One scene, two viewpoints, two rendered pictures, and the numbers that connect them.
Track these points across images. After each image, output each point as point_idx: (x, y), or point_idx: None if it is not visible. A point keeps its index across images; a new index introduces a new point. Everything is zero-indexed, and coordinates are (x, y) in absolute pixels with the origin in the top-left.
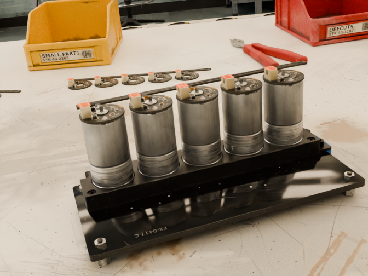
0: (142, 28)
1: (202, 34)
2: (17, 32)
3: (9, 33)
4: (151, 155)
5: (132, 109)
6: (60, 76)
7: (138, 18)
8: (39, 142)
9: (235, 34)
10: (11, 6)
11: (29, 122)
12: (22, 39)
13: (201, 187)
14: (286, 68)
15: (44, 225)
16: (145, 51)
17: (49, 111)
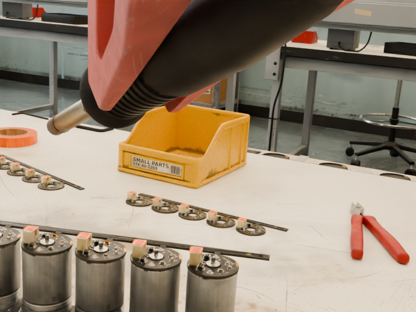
0: (281, 159)
1: (335, 186)
2: (261, 124)
3: (252, 123)
4: (28, 300)
5: (21, 242)
6: (135, 186)
7: (405, 144)
8: None
9: (372, 198)
10: (264, 95)
11: (49, 223)
12: (261, 133)
13: None
14: (374, 261)
15: None
16: (249, 186)
17: (78, 218)
